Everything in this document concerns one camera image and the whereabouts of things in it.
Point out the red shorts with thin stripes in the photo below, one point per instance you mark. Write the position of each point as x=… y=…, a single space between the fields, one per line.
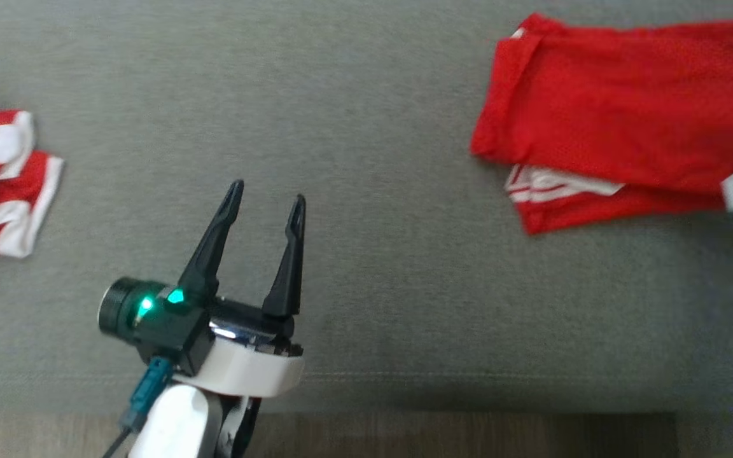
x=627 y=108

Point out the large grey sofa seat cushion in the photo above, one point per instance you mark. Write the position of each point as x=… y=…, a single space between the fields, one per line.
x=366 y=127

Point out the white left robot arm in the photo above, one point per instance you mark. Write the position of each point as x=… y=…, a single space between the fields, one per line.
x=169 y=426

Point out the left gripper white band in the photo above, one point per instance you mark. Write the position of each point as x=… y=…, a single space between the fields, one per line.
x=252 y=369

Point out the red garment with white band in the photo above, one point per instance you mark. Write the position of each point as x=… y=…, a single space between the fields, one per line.
x=16 y=191

